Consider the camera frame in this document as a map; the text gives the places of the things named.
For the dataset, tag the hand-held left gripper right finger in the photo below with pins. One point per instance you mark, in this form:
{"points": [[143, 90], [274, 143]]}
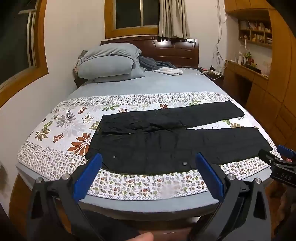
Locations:
{"points": [[208, 176]]}

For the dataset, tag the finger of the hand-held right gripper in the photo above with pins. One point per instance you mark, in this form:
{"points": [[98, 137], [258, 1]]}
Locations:
{"points": [[268, 157], [286, 151]]}

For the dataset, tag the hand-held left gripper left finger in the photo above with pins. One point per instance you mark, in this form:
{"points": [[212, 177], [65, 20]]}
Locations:
{"points": [[92, 171]]}

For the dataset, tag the black pants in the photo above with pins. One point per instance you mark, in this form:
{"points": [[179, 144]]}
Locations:
{"points": [[161, 148]]}

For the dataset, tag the person's left hand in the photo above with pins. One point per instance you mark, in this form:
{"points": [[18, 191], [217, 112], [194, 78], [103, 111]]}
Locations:
{"points": [[141, 236]]}

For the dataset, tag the floral white quilt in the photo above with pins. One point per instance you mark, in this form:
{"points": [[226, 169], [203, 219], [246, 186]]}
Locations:
{"points": [[69, 129]]}

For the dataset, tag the eyeglasses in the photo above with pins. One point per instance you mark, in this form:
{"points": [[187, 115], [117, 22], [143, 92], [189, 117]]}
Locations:
{"points": [[69, 114]]}

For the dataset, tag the wooden desk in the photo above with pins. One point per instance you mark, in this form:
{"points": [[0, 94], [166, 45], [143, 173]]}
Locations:
{"points": [[245, 71]]}

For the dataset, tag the wooden nightstand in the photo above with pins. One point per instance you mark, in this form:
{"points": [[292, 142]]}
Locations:
{"points": [[211, 75]]}

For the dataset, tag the bed with blue sheet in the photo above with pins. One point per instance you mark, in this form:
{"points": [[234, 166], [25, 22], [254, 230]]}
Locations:
{"points": [[150, 81]]}

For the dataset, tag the white cloth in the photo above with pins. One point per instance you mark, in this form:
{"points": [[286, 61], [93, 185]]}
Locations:
{"points": [[171, 71]]}

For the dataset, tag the shelf with books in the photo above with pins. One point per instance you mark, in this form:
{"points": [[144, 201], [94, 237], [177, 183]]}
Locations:
{"points": [[255, 32]]}

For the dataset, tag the grey blanket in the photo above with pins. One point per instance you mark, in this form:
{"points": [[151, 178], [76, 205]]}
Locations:
{"points": [[152, 63]]}

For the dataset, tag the dark wooden headboard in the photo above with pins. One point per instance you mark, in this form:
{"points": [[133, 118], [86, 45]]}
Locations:
{"points": [[175, 52]]}

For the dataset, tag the large wooden framed window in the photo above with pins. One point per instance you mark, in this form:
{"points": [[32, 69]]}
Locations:
{"points": [[16, 41]]}

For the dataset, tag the beige curtain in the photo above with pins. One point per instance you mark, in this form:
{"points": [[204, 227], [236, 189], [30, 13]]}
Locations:
{"points": [[173, 18]]}

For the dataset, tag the wooden wall cabinet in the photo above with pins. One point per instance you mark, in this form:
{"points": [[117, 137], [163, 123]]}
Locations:
{"points": [[279, 76]]}

